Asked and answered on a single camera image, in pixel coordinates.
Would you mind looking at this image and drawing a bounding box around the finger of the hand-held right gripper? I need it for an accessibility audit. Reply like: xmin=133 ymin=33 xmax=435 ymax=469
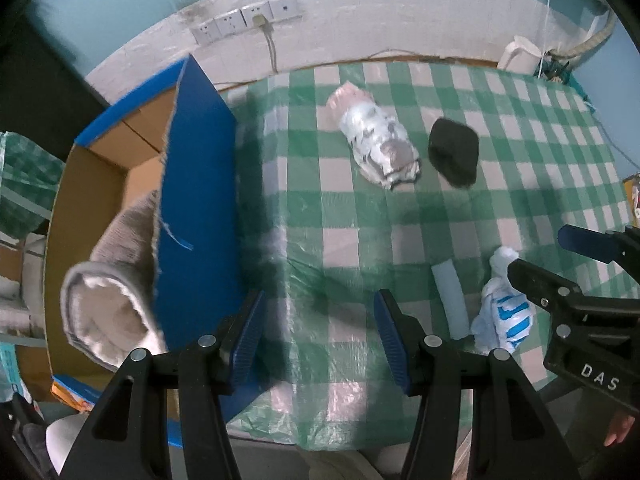
xmin=557 ymin=224 xmax=640 ymax=266
xmin=507 ymin=258 xmax=640 ymax=326

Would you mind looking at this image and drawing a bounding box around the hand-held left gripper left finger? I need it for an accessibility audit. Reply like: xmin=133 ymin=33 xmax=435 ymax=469
xmin=59 ymin=289 xmax=266 ymax=480

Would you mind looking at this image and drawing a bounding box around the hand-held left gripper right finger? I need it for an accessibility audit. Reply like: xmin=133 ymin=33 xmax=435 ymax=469
xmin=373 ymin=288 xmax=581 ymax=480

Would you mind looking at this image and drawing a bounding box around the white blue wrapper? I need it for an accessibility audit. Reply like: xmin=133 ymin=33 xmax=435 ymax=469
xmin=471 ymin=246 xmax=536 ymax=356

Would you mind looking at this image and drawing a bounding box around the light blue foam strip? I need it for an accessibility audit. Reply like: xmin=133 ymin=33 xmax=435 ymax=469
xmin=431 ymin=259 xmax=473 ymax=341

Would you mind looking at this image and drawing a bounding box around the blue cardboard box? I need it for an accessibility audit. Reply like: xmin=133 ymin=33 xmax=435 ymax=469
xmin=44 ymin=55 xmax=266 ymax=448

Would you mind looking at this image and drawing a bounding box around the silver foil plastic package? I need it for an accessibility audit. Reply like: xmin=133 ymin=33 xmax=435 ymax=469
xmin=326 ymin=84 xmax=423 ymax=192

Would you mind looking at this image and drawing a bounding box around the person's right hand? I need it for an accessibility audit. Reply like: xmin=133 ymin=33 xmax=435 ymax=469
xmin=602 ymin=410 xmax=640 ymax=448

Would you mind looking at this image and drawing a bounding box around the green white checked tablecloth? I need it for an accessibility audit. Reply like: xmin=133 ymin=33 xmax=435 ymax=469
xmin=217 ymin=60 xmax=633 ymax=453

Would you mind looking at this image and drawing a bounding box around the orange blue packet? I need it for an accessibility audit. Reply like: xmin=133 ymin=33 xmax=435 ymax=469
xmin=50 ymin=374 xmax=108 ymax=413

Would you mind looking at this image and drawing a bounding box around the white electric kettle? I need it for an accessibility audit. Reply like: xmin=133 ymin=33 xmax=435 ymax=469
xmin=497 ymin=35 xmax=543 ymax=75

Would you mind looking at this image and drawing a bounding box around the white round object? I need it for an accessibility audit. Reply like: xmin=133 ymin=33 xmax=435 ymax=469
xmin=46 ymin=412 xmax=91 ymax=476

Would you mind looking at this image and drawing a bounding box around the green checked furniture cover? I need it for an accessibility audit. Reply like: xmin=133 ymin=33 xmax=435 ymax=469
xmin=0 ymin=131 xmax=66 ymax=241

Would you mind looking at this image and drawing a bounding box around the braided beige hose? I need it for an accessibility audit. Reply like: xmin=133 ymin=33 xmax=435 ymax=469
xmin=570 ymin=7 xmax=617 ymax=58

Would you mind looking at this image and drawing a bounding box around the grey plug with cable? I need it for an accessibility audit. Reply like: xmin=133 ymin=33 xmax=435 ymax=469
xmin=252 ymin=14 xmax=280 ymax=73

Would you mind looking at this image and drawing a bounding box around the white wall socket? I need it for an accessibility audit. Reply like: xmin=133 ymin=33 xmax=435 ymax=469
xmin=269 ymin=0 xmax=302 ymax=21
xmin=192 ymin=22 xmax=219 ymax=46
xmin=215 ymin=12 xmax=248 ymax=38
xmin=241 ymin=4 xmax=275 ymax=28

